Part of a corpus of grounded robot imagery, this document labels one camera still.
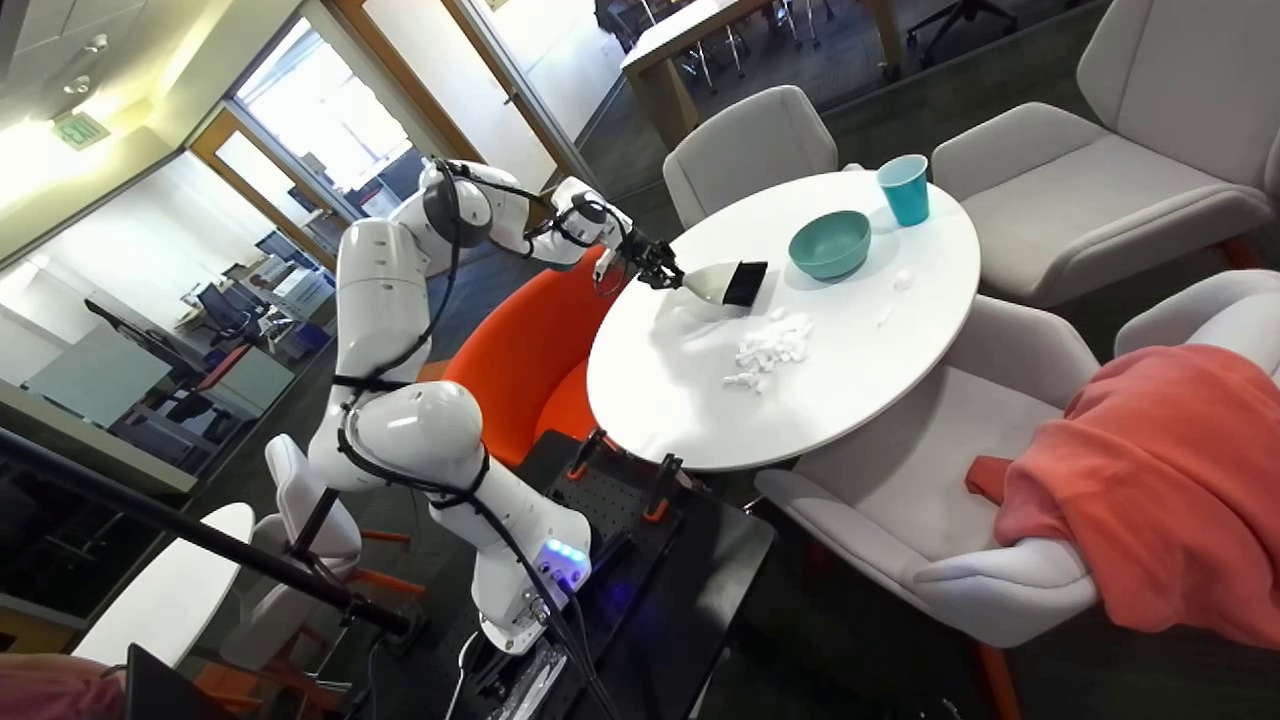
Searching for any teal bowl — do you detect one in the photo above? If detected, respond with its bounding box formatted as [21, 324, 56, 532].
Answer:
[788, 210, 873, 280]

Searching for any large grey armchair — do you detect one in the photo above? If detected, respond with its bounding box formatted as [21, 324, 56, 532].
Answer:
[930, 0, 1280, 309]

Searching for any round white table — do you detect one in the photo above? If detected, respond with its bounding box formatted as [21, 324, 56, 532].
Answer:
[588, 173, 980, 473]

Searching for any wooden background table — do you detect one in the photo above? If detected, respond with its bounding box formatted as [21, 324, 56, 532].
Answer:
[616, 0, 911, 153]

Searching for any salmon pink blanket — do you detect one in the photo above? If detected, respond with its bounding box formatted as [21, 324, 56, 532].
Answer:
[964, 344, 1280, 647]

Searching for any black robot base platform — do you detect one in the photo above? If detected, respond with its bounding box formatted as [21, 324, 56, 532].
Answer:
[355, 430, 778, 720]

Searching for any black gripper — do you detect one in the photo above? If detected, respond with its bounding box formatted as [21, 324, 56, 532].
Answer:
[616, 230, 684, 289]

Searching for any orange black clamp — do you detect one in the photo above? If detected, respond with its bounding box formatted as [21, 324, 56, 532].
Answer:
[638, 452, 684, 525]
[563, 430, 605, 478]

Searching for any orange chair near robot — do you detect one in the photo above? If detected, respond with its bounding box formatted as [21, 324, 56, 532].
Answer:
[443, 252, 622, 466]

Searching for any grey armchair with blanket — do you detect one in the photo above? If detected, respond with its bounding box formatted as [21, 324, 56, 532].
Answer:
[754, 296, 1098, 720]

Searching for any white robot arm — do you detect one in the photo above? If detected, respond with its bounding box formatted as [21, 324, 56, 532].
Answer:
[265, 160, 684, 656]

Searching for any pile of white paper bits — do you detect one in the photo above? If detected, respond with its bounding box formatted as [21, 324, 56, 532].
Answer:
[724, 313, 813, 391]

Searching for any teal plastic cup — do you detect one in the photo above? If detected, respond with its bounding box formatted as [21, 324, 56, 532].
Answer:
[875, 153, 926, 229]

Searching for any black camera stand pole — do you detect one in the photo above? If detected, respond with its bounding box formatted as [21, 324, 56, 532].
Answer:
[0, 427, 408, 637]

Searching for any grey armchair far side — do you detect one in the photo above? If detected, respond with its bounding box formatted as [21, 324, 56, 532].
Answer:
[658, 84, 840, 229]

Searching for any grey armchair far right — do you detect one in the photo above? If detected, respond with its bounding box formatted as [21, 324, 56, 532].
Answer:
[1112, 267, 1280, 367]

